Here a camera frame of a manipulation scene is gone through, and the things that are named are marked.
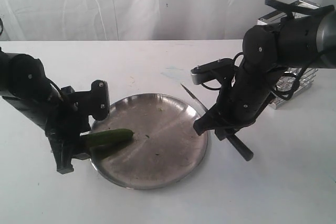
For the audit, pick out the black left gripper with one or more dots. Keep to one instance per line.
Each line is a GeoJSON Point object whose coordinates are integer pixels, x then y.
{"type": "Point", "coordinates": [64, 125]}

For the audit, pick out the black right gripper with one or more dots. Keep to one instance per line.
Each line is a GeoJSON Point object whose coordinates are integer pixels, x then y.
{"type": "Point", "coordinates": [238, 107]}

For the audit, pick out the green cucumber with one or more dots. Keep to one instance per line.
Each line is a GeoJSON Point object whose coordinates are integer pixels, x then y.
{"type": "Point", "coordinates": [109, 137]}

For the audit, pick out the black knife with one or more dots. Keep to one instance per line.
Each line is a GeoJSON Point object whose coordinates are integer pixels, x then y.
{"type": "Point", "coordinates": [242, 149]}

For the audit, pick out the metal wire utensil holder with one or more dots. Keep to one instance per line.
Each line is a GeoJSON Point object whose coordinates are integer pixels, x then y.
{"type": "Point", "coordinates": [285, 83]}

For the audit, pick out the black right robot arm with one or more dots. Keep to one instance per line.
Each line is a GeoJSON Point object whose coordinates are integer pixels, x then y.
{"type": "Point", "coordinates": [304, 38]}

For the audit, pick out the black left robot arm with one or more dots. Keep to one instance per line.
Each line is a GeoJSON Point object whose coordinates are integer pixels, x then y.
{"type": "Point", "coordinates": [26, 88]}

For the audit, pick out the round stainless steel plate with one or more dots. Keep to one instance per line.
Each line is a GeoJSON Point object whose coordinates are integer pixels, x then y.
{"type": "Point", "coordinates": [164, 148]}

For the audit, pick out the white backdrop curtain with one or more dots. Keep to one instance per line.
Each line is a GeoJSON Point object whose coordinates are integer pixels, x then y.
{"type": "Point", "coordinates": [131, 19]}

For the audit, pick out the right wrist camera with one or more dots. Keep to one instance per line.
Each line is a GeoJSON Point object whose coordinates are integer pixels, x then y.
{"type": "Point", "coordinates": [221, 70]}

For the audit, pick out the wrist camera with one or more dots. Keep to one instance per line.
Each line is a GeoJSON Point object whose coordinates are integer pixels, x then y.
{"type": "Point", "coordinates": [221, 70]}
{"type": "Point", "coordinates": [99, 100]}

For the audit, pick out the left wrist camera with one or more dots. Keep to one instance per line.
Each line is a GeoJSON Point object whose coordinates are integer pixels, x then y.
{"type": "Point", "coordinates": [99, 100]}

